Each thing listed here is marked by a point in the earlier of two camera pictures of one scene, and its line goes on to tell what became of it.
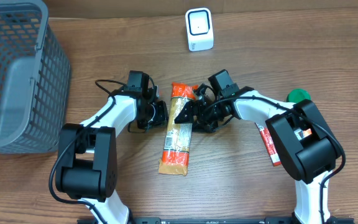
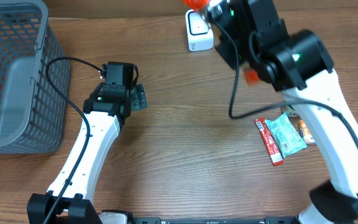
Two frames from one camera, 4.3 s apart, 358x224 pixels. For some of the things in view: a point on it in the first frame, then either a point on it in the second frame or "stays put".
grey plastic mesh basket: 25,79 stays put
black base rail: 210,220 stays put
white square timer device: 199,28 stays put
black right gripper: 207,128 → 224,44
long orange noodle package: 176,155 → 251,75
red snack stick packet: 270,145 stays put
